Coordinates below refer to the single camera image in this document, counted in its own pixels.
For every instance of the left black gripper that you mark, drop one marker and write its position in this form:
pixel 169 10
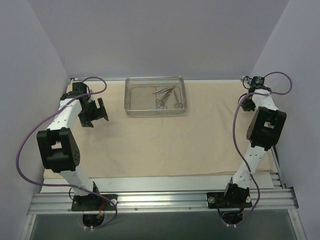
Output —
pixel 94 113

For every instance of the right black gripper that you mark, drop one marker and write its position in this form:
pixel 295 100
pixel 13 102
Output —
pixel 247 105

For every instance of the beige surgical wrap cloth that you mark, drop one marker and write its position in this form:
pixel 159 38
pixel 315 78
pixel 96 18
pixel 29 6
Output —
pixel 199 142

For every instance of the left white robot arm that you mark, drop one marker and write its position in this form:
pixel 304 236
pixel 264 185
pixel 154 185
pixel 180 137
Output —
pixel 58 148

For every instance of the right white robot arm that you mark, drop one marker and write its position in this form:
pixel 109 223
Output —
pixel 262 134

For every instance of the steel scissors left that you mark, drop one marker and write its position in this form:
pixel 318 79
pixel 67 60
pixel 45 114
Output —
pixel 161 102

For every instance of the steel scissors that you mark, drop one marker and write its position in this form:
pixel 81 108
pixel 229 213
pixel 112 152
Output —
pixel 177 105
pixel 161 102

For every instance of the steel scissors right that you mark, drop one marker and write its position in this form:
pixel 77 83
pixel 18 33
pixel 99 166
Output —
pixel 177 105

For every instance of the steel tweezers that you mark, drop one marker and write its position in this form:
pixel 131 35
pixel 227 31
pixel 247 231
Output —
pixel 164 90

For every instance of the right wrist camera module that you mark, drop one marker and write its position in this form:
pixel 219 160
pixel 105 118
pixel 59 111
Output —
pixel 257 81

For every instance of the wire mesh instrument tray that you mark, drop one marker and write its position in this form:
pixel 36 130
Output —
pixel 139 100

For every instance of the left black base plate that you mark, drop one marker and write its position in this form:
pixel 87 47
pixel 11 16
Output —
pixel 90 203

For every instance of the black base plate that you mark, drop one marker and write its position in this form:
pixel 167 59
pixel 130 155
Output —
pixel 90 203
pixel 216 200

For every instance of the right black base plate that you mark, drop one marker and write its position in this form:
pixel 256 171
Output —
pixel 216 200

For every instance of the aluminium front rail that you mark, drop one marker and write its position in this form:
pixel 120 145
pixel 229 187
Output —
pixel 159 202

